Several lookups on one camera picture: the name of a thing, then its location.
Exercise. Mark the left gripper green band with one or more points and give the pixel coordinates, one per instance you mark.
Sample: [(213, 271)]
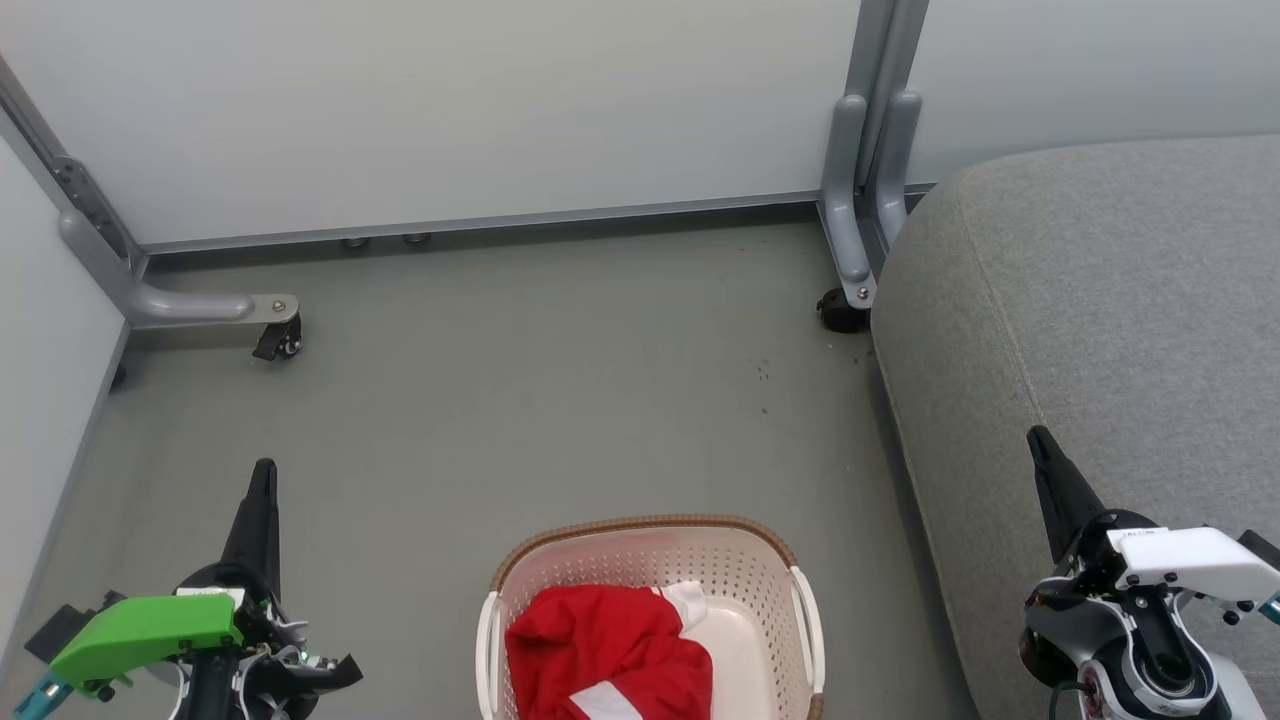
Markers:
[(150, 630)]

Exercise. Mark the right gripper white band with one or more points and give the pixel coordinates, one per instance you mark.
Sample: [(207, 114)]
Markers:
[(1190, 560)]

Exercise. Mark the red and white garment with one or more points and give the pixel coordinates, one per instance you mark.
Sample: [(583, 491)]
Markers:
[(590, 640)]

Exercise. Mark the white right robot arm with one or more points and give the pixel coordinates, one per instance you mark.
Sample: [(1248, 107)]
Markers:
[(1150, 690)]

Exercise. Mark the grey fabric sofa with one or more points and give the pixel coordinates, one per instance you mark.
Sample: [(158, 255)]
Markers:
[(1120, 300)]

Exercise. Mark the black caster wheel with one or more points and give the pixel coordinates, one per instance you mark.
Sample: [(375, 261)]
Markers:
[(842, 312), (278, 340)]

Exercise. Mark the long grey partition foot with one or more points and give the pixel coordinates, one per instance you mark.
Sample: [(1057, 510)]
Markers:
[(180, 305)]

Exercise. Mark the white side partition panel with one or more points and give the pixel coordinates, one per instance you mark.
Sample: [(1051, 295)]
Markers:
[(40, 350)]

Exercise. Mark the white perforated laundry basket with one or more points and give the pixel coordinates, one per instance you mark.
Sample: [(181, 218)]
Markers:
[(740, 570)]

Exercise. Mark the grey upright partition foot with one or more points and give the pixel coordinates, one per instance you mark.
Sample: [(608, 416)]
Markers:
[(845, 200), (893, 170)]

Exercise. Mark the wide white partition panel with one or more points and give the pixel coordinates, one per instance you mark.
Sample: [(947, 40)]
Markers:
[(450, 110)]

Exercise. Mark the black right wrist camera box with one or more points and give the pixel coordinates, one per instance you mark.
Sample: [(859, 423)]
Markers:
[(1262, 550)]

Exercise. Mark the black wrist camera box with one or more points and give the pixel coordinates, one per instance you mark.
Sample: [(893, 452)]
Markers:
[(60, 625), (1262, 550)]

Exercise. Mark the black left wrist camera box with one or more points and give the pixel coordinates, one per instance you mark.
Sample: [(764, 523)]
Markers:
[(60, 625)]

